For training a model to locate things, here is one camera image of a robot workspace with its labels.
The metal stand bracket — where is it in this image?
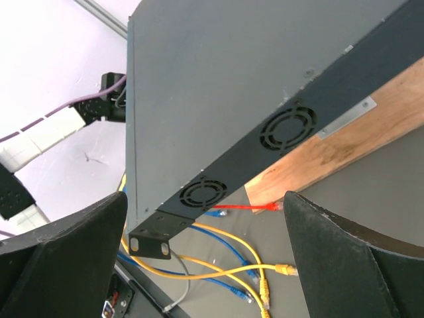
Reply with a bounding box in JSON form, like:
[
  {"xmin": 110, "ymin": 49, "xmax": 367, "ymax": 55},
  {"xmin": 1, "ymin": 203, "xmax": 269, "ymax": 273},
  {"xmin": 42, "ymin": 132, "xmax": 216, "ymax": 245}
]
[{"xmin": 317, "ymin": 96, "xmax": 377, "ymax": 140}]

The red patch cable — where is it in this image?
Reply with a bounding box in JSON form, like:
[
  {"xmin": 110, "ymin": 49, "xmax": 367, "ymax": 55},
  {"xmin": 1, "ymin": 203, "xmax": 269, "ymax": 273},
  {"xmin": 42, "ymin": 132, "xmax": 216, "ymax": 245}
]
[{"xmin": 211, "ymin": 201, "xmax": 284, "ymax": 213}]

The aluminium frame rail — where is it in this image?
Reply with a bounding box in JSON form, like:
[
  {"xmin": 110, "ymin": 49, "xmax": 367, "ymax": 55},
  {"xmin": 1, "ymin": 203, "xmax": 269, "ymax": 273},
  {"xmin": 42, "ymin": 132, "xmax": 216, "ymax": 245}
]
[{"xmin": 74, "ymin": 0, "xmax": 128, "ymax": 40}]

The dark blue network switch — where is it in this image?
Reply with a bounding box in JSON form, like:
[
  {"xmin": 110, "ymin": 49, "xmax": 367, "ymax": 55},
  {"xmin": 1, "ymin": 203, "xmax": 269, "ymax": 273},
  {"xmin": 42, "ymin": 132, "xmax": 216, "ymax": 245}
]
[{"xmin": 125, "ymin": 0, "xmax": 423, "ymax": 259}]

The grey patch cable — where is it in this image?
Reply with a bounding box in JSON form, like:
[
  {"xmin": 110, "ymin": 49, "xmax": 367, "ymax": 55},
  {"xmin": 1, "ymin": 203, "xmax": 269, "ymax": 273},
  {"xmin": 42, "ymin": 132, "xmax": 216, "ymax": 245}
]
[{"xmin": 162, "ymin": 251, "xmax": 191, "ymax": 313}]

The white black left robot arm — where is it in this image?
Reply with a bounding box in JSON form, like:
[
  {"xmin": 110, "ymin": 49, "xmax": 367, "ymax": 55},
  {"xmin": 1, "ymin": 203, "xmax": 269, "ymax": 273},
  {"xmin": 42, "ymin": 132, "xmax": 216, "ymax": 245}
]
[{"xmin": 1, "ymin": 72, "xmax": 127, "ymax": 233}]

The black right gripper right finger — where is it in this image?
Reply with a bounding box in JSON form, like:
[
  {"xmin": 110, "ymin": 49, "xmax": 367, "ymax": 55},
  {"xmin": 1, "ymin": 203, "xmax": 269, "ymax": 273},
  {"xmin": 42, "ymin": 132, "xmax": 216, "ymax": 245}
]
[{"xmin": 284, "ymin": 191, "xmax": 423, "ymax": 317}]

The wooden base board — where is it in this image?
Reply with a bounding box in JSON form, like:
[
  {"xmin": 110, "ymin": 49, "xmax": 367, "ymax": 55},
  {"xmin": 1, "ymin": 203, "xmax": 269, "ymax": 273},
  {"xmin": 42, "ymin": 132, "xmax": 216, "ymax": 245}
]
[{"xmin": 244, "ymin": 60, "xmax": 423, "ymax": 213}]

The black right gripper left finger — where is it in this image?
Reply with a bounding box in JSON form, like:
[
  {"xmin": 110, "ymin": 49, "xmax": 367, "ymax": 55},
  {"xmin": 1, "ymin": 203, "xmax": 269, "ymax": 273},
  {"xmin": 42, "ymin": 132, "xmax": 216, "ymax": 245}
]
[{"xmin": 1, "ymin": 191, "xmax": 128, "ymax": 317}]

